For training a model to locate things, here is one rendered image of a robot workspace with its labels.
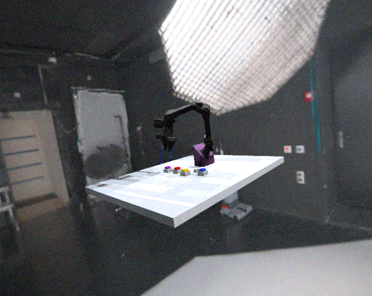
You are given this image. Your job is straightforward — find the red button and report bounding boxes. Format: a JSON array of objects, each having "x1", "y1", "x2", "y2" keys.
[{"x1": 173, "y1": 167, "x2": 182, "y2": 174}]

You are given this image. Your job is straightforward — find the yellow button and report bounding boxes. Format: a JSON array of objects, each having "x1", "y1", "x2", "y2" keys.
[{"x1": 180, "y1": 169, "x2": 191, "y2": 176}]

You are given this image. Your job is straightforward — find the purple button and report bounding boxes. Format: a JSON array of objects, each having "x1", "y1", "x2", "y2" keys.
[{"x1": 163, "y1": 166, "x2": 173, "y2": 173}]

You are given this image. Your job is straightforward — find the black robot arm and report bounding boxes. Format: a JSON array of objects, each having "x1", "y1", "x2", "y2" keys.
[{"x1": 154, "y1": 102, "x2": 214, "y2": 156}]

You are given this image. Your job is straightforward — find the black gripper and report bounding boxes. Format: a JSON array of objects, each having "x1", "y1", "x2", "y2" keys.
[{"x1": 160, "y1": 128, "x2": 177, "y2": 151}]

